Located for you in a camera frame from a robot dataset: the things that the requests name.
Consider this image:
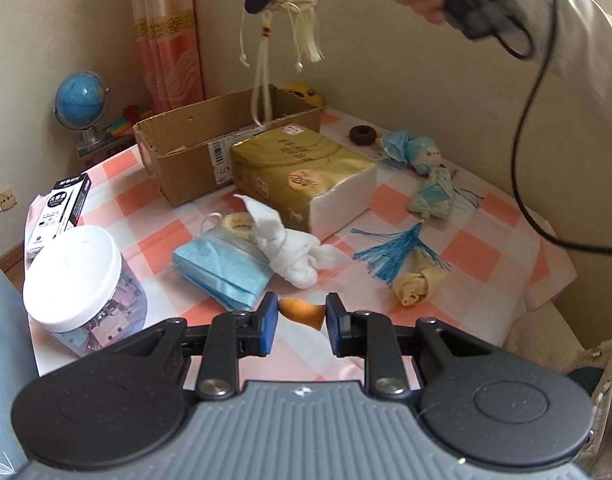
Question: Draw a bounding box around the dark brown hair scrunchie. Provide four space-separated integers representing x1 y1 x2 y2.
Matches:
348 125 377 146

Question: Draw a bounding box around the blue patterned sachet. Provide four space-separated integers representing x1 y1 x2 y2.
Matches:
407 166 484 220

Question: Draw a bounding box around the gold tissue pack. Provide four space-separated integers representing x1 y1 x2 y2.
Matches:
230 124 377 240

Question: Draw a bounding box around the cream woven scrunchie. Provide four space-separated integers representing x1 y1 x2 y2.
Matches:
220 212 256 244

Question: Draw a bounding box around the rainbow pop toy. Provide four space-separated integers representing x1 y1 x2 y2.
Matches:
105 105 154 138

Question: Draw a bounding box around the wall power socket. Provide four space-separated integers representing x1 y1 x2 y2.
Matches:
0 186 19 222

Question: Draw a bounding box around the blue embroidered pillow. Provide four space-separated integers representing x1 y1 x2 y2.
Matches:
0 269 38 479

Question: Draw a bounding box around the cream sachet with cord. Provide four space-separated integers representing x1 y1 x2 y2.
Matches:
239 0 323 129

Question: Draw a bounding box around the orange finger cot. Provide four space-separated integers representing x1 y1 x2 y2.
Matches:
279 297 325 330

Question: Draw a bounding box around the blue face mask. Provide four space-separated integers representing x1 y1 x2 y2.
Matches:
172 212 274 311

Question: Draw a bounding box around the orange checkered tablecloth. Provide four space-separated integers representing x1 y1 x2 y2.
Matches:
23 106 578 386

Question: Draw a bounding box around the white knotted cloth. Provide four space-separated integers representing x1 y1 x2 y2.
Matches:
235 194 351 289

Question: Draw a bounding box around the clear jar of binder clips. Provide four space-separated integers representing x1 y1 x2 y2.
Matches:
23 226 148 356

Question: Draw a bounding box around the yellow toy car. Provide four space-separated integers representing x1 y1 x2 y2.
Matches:
283 84 325 108

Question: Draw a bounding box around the beige sleeve forearm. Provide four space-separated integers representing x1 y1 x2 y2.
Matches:
499 0 612 86

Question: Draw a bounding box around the cream pouch blue tassel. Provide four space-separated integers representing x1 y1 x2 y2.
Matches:
350 220 450 307

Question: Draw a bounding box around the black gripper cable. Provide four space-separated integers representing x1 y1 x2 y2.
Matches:
490 0 612 256

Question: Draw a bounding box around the blue desk globe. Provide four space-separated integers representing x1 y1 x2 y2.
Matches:
53 70 108 148

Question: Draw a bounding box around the blue plush doll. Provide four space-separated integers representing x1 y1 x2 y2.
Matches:
379 130 441 176

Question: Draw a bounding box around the peach patterned curtain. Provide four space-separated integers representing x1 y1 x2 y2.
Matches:
131 0 204 113

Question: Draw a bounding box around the cardboard box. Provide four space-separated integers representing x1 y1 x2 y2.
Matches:
132 84 325 207

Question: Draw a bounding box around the black white pen box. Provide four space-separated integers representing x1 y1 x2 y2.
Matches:
24 172 91 261

